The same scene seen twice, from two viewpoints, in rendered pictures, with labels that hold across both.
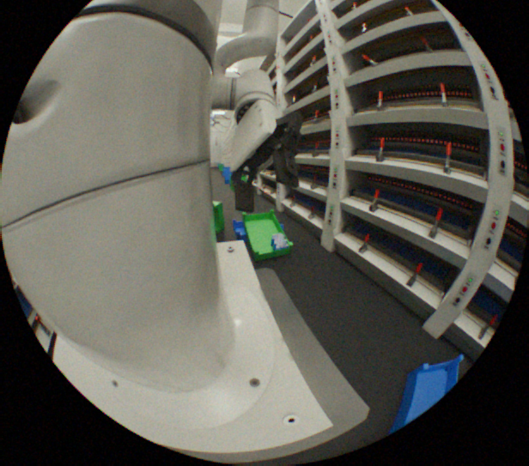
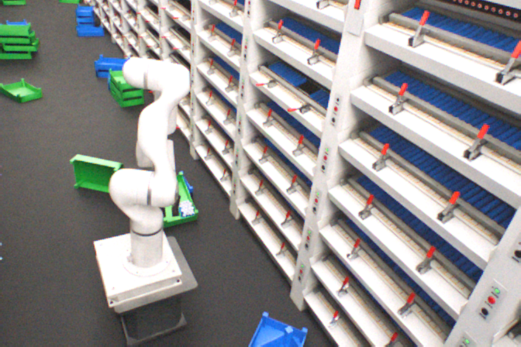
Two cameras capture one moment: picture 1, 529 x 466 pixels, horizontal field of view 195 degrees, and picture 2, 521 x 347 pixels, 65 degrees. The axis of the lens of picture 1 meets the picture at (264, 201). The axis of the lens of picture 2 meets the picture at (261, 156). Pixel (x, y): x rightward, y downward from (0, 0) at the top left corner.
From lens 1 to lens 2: 1.60 m
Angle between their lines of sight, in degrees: 19
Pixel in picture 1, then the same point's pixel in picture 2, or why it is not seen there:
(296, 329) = (180, 259)
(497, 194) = (310, 221)
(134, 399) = (143, 273)
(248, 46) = not seen: hidden behind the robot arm
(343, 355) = (219, 296)
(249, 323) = (165, 251)
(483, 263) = (306, 258)
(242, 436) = (164, 275)
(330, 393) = (187, 276)
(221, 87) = (147, 163)
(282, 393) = (172, 265)
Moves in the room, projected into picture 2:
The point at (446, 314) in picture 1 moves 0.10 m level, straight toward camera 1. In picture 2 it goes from (298, 288) to (277, 291)
